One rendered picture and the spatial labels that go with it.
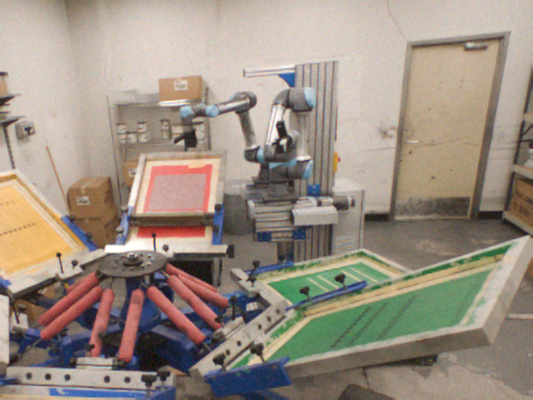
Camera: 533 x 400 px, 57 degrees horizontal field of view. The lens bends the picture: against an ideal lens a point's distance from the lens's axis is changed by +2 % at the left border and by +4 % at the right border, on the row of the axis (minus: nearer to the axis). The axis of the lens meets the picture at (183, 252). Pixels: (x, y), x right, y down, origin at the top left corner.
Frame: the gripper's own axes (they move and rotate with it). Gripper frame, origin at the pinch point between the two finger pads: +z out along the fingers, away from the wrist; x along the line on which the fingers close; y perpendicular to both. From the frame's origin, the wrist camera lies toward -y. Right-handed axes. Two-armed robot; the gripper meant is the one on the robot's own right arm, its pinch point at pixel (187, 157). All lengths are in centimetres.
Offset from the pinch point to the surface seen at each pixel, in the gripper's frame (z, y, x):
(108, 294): -25, -5, -166
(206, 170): -4.6, 16.4, -29.1
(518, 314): 159, 249, 11
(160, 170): -5.0, -14.2, -27.6
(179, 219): 0, 6, -76
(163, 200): 2, -8, -53
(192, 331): -16, 29, -176
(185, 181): -2.3, 3.6, -37.6
